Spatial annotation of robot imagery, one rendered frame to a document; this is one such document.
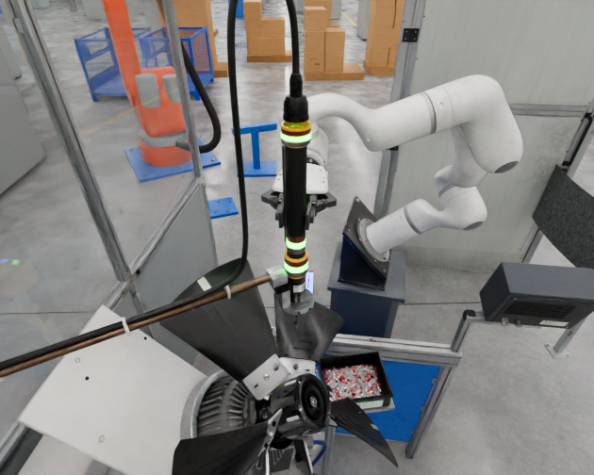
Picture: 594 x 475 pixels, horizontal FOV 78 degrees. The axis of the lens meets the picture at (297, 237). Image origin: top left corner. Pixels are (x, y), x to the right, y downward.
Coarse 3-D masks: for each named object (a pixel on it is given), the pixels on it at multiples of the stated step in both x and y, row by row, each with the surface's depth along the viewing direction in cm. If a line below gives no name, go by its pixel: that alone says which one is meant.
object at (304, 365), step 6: (282, 360) 91; (288, 360) 91; (294, 360) 91; (300, 360) 91; (306, 360) 91; (288, 366) 89; (300, 366) 89; (306, 366) 89; (312, 366) 90; (294, 372) 88; (300, 372) 88; (306, 372) 88; (312, 372) 88; (288, 378) 86
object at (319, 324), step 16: (320, 304) 110; (288, 320) 101; (304, 320) 102; (320, 320) 103; (336, 320) 107; (288, 336) 96; (304, 336) 97; (320, 336) 98; (288, 352) 92; (304, 352) 92; (320, 352) 93
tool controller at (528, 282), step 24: (504, 264) 109; (528, 264) 109; (504, 288) 106; (528, 288) 104; (552, 288) 104; (576, 288) 103; (504, 312) 111; (528, 312) 110; (552, 312) 108; (576, 312) 107
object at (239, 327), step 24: (192, 288) 75; (216, 312) 77; (240, 312) 79; (264, 312) 81; (192, 336) 74; (216, 336) 76; (240, 336) 78; (264, 336) 80; (216, 360) 76; (240, 360) 78; (264, 360) 79
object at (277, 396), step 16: (304, 384) 80; (320, 384) 83; (256, 400) 80; (272, 400) 78; (288, 400) 76; (304, 400) 76; (320, 400) 80; (256, 416) 78; (288, 416) 75; (304, 416) 73; (320, 416) 78; (288, 432) 76; (304, 432) 75; (320, 432) 76; (272, 448) 78
